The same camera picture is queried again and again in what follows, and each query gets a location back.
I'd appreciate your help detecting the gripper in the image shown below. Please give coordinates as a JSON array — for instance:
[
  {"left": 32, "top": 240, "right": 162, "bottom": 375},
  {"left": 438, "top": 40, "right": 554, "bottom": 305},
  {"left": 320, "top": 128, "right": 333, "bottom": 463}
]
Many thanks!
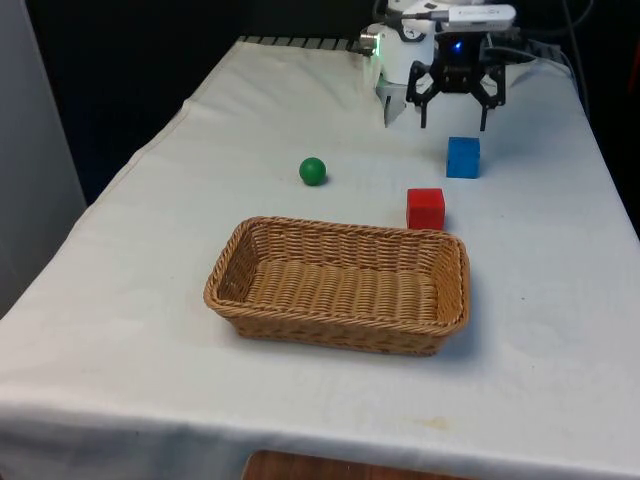
[{"left": 405, "top": 24, "right": 508, "bottom": 133}]

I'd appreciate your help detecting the wicker basket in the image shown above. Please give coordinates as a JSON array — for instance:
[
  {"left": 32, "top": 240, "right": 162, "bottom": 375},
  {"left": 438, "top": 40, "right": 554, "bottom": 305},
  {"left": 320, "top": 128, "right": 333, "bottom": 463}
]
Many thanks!
[{"left": 203, "top": 215, "right": 471, "bottom": 357}]

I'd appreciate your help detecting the blue cube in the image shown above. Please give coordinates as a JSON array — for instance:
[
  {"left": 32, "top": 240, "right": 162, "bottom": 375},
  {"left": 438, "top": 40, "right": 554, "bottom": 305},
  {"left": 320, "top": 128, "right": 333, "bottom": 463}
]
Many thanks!
[{"left": 445, "top": 136, "right": 482, "bottom": 179}]

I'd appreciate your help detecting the red cube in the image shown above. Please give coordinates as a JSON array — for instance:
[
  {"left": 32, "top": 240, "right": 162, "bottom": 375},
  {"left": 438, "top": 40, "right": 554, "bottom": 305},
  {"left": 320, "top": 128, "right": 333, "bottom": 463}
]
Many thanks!
[{"left": 406, "top": 187, "right": 446, "bottom": 231}]

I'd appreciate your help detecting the green ball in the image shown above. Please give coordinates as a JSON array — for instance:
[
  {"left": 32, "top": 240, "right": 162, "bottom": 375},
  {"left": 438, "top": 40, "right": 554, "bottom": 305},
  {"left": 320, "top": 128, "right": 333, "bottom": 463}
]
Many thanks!
[{"left": 298, "top": 156, "right": 328, "bottom": 188}]

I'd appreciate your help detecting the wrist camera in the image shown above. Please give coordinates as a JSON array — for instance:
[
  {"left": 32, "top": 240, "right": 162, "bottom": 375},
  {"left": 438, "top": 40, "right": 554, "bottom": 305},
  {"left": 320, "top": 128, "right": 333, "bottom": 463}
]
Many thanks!
[{"left": 439, "top": 3, "right": 517, "bottom": 27}]

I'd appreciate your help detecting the black cable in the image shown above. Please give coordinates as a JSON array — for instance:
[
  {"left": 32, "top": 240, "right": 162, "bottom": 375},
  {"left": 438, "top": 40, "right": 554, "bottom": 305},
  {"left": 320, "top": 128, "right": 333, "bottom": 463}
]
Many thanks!
[{"left": 563, "top": 0, "right": 592, "bottom": 107}]

